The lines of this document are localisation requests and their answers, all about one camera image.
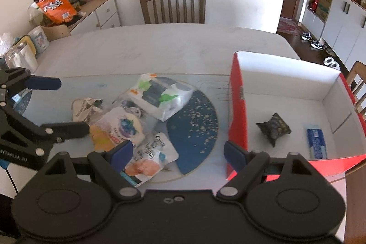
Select brown wooden chair far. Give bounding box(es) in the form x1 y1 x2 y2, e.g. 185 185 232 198
140 0 206 24

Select orange snack bag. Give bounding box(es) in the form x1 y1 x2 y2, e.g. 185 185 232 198
33 0 81 26

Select white slippers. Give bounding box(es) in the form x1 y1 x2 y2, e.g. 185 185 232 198
323 56 341 71

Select white usb cable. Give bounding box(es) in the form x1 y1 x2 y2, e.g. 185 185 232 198
120 100 144 118

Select black sesame snack packet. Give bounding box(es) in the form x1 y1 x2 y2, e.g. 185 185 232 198
256 113 292 147

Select brown wooden chair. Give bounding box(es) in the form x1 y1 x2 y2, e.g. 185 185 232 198
140 0 206 24
346 61 366 120

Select clear bread snack bag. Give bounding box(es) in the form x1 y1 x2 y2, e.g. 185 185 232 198
89 107 145 151

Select pair of sneakers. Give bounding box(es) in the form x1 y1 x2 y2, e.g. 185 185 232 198
301 32 324 50

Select brown wooden chair right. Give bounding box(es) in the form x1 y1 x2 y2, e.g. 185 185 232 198
346 61 366 120

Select white chicken sausage packet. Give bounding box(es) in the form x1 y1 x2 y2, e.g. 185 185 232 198
120 132 179 187

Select red cardboard shoe box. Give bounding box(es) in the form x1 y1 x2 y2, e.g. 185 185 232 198
228 51 365 176

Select silver foil snack bag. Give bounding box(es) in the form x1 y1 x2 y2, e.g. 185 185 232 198
71 98 103 123

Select blue wafer packet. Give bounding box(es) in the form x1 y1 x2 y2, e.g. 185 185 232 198
306 126 328 160

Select white tissue pack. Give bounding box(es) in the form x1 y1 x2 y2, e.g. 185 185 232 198
127 73 194 122

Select white sideboard cabinet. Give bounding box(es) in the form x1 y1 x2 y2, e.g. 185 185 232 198
42 0 122 39

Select white wall cabinet unit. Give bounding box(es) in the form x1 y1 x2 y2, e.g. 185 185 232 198
301 0 365 69

